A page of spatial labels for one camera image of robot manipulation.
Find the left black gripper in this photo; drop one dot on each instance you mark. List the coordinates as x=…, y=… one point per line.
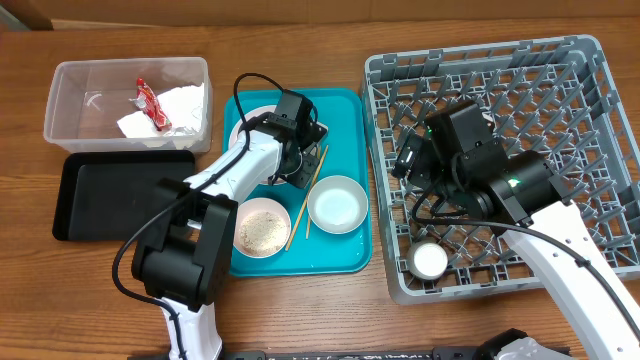
x=301, y=175

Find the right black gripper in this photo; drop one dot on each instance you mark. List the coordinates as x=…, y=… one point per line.
x=424, y=166

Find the small pink bowl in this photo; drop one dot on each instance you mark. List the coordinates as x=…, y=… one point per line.
x=263, y=227

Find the white cup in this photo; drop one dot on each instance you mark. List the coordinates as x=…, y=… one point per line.
x=426, y=260

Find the white napkin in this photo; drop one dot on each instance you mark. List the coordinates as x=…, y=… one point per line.
x=183, y=107

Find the red snack wrapper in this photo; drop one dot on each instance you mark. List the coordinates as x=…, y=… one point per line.
x=147, y=102

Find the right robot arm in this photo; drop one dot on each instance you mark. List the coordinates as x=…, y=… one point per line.
x=467, y=179

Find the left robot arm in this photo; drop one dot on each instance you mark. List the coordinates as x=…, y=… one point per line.
x=184, y=251

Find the grey dishwasher rack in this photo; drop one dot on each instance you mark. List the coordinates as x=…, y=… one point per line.
x=555, y=96

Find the grey bowl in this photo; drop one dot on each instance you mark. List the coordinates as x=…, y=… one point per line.
x=338, y=204

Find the large white plate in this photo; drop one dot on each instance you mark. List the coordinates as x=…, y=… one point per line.
x=251, y=114

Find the clear plastic bin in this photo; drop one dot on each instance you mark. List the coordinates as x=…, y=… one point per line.
x=87, y=98

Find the black tray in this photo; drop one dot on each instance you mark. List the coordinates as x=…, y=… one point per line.
x=105, y=196

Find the cardboard backdrop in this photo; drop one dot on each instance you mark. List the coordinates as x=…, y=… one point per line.
x=43, y=14

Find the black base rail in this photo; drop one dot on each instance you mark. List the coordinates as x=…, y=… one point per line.
x=510, y=344

